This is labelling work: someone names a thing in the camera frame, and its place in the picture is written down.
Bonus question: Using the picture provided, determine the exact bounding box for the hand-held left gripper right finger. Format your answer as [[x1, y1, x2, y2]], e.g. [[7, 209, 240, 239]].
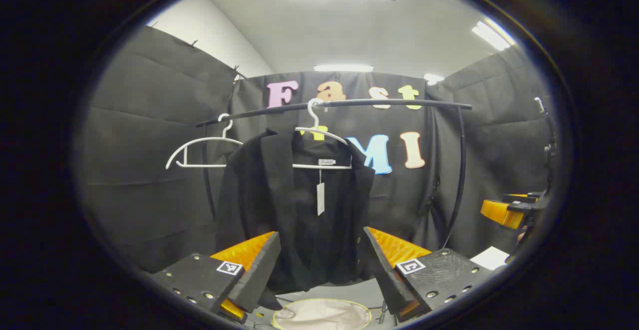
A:
[[363, 227, 495, 322]]

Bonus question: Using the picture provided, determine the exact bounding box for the white empty clothes hanger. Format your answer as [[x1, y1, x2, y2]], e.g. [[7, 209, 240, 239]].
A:
[[166, 113, 244, 170]]

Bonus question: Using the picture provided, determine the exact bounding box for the white clothes hanger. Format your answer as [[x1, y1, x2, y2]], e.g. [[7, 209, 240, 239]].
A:
[[166, 113, 244, 170], [292, 98, 353, 170]]

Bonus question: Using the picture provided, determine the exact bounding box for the black garment rack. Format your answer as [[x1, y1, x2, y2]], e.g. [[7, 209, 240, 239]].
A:
[[196, 98, 472, 251]]

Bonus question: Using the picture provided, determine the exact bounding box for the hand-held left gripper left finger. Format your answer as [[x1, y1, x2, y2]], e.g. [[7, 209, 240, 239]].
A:
[[150, 231, 282, 323]]

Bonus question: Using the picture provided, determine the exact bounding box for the black backdrop cloth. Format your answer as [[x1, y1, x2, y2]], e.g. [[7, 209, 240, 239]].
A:
[[82, 25, 556, 276]]

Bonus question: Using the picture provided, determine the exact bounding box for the white paper sheet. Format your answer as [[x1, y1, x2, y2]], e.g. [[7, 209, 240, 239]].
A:
[[469, 246, 510, 271]]

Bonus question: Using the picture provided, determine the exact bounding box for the black jacket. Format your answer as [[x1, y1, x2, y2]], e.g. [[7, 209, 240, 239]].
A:
[[216, 128, 376, 311]]

